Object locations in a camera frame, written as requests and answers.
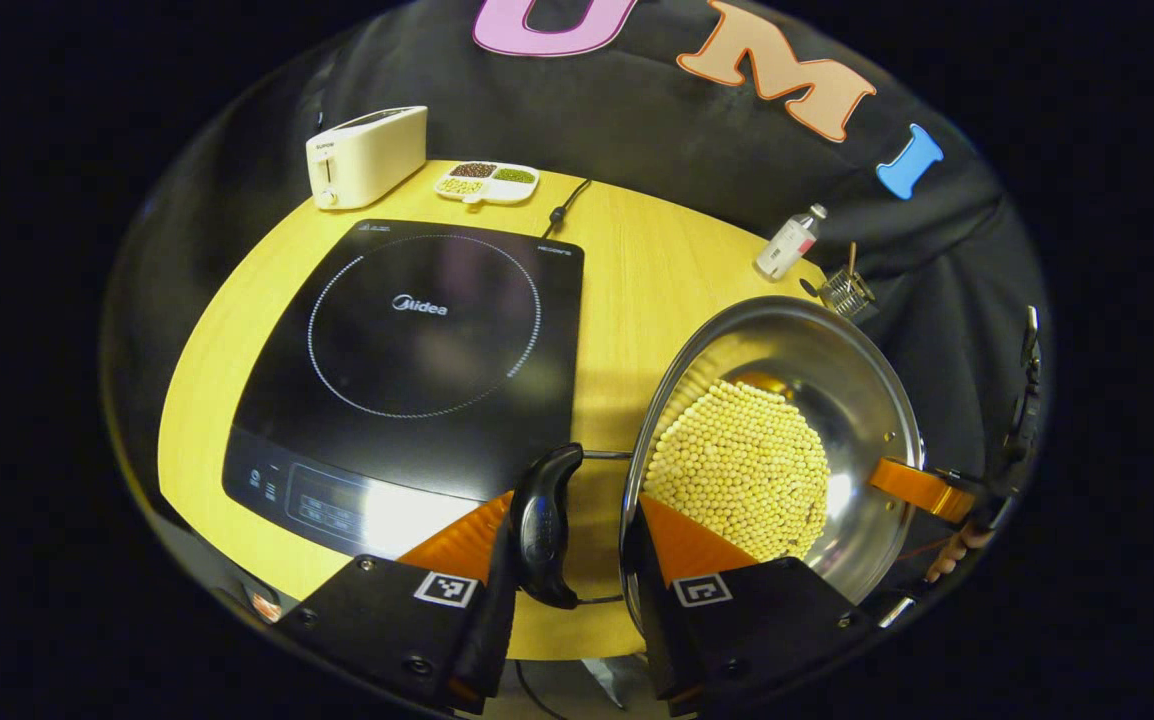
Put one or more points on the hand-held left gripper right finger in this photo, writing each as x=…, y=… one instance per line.
x=767, y=620

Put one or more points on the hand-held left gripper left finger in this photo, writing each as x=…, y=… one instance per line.
x=387, y=620

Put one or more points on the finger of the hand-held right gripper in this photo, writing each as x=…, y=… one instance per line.
x=922, y=488

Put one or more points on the black induction cooktop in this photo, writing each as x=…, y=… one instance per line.
x=417, y=330

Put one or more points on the pile of soybeans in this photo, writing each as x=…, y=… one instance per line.
x=737, y=470

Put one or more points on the small black round disc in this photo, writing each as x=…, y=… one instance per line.
x=809, y=288

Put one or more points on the thin wooden stick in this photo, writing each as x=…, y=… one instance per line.
x=851, y=258

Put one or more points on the white divided dish of beans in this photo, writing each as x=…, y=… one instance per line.
x=487, y=183

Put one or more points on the white toaster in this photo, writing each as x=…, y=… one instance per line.
x=367, y=155

